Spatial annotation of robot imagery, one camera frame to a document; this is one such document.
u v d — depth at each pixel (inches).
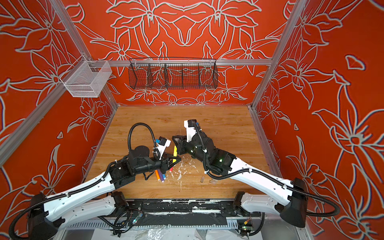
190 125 22.8
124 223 28.0
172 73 39.1
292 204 14.8
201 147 18.5
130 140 20.2
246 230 26.9
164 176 32.8
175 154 25.8
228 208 28.7
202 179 32.5
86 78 36.1
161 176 32.8
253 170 17.4
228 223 27.5
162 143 23.9
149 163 21.3
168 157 24.0
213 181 31.9
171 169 24.7
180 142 21.9
